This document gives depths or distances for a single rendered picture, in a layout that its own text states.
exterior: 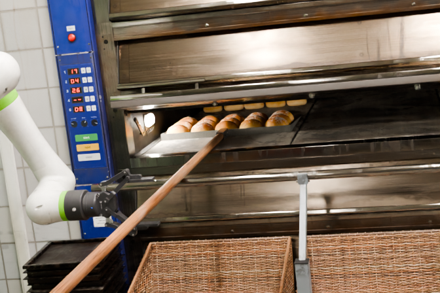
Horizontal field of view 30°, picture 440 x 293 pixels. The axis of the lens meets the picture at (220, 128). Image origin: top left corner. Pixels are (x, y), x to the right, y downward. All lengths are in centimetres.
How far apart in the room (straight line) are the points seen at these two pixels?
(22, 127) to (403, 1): 135
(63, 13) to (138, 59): 33
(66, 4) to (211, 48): 56
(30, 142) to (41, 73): 70
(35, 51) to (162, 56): 50
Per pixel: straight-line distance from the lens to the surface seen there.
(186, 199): 313
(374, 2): 292
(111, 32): 310
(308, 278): 250
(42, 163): 258
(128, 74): 308
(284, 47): 296
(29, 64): 323
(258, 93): 284
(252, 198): 307
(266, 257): 308
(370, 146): 298
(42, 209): 250
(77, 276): 187
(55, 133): 324
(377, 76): 280
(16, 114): 253
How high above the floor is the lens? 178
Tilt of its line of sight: 10 degrees down
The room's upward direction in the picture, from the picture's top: 6 degrees counter-clockwise
